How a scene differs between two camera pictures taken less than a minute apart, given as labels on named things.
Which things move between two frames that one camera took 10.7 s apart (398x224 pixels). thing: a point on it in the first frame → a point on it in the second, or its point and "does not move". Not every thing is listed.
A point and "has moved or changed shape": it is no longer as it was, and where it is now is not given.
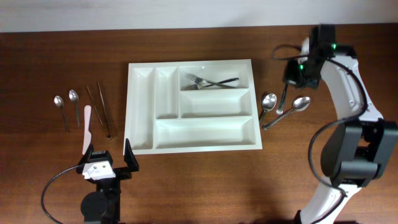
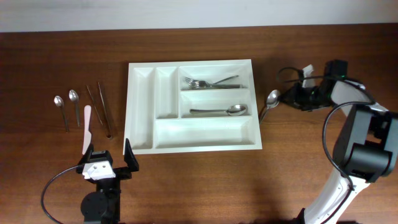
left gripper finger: (129, 157) does not move
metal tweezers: (109, 130) does not move
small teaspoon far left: (59, 102) does not move
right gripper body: (299, 74) → (305, 97)
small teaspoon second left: (73, 96) does not move
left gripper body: (112, 183) does not move
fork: (200, 81) → (194, 84)
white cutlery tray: (191, 106) does not move
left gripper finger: (86, 157) does not move
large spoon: (299, 103) → (234, 110)
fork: (280, 111) → (203, 84)
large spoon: (269, 101) has moved or changed shape
